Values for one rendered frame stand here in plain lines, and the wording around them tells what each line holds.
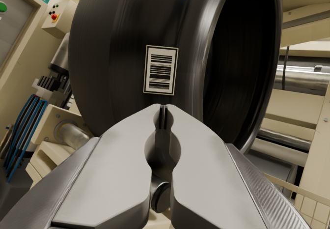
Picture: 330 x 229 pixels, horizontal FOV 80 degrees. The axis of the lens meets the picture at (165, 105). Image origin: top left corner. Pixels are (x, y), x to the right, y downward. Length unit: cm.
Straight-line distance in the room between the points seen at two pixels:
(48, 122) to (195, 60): 39
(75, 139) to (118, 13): 29
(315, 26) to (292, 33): 7
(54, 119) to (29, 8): 53
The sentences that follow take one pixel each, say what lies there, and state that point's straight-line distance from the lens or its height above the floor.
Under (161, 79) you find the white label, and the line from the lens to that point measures 26.
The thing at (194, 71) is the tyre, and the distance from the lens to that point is 28.
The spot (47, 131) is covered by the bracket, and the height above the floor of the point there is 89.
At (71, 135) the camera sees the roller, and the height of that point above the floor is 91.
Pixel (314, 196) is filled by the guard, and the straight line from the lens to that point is 73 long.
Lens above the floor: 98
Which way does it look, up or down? 8 degrees up
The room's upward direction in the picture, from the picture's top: 23 degrees clockwise
